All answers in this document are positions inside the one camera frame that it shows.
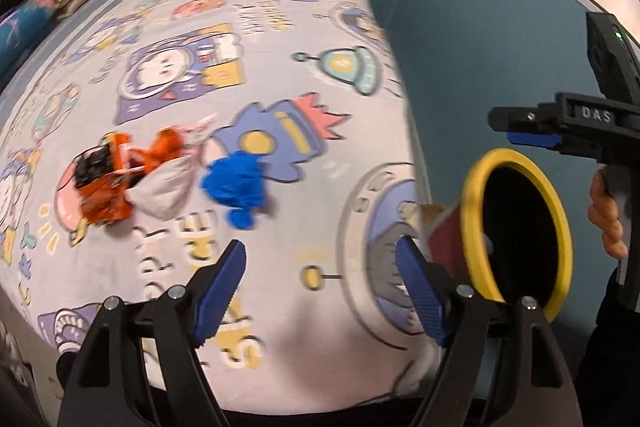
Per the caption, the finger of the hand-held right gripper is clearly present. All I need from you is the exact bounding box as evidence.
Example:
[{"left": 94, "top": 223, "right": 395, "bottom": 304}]
[{"left": 489, "top": 103, "right": 563, "bottom": 151}]

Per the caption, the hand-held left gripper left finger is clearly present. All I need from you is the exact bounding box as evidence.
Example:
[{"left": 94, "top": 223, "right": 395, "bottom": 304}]
[{"left": 56, "top": 238, "right": 248, "bottom": 427}]

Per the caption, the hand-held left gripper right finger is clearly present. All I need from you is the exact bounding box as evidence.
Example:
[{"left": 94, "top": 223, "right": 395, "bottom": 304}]
[{"left": 394, "top": 236, "right": 585, "bottom": 427}]

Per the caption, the yellow-rimmed black bin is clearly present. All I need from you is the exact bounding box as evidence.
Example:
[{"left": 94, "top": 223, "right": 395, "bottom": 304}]
[{"left": 422, "top": 148, "right": 573, "bottom": 323}]

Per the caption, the blue glove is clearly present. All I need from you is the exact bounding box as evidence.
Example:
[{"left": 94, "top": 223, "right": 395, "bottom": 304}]
[{"left": 200, "top": 150, "right": 273, "bottom": 231}]

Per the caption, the white garment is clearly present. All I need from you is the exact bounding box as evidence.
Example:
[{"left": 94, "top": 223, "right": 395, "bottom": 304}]
[{"left": 127, "top": 154, "right": 199, "bottom": 216}]

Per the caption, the orange garment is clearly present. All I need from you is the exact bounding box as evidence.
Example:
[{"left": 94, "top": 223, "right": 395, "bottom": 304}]
[{"left": 57, "top": 132, "right": 147, "bottom": 228}]

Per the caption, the small orange foil wrapper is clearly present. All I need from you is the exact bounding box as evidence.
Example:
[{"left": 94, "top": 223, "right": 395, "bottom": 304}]
[{"left": 145, "top": 127, "right": 194, "bottom": 172}]

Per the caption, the red and white wrapper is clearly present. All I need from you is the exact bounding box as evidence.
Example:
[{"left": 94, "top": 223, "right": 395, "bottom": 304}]
[{"left": 185, "top": 117, "right": 217, "bottom": 144}]

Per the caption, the person's right forearm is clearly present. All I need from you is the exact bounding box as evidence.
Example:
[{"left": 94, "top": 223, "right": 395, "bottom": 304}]
[{"left": 577, "top": 267, "right": 640, "bottom": 427}]

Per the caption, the person's right hand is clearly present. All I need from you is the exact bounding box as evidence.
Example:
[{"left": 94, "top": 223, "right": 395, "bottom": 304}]
[{"left": 588, "top": 167, "right": 629, "bottom": 260}]

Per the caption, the bed with cartoon printed sheet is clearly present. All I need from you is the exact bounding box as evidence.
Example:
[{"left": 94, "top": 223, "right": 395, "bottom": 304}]
[{"left": 0, "top": 0, "right": 433, "bottom": 408}]

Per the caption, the blue floral folded quilt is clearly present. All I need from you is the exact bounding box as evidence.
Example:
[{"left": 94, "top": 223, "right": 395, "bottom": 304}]
[{"left": 0, "top": 0, "right": 56, "bottom": 78}]

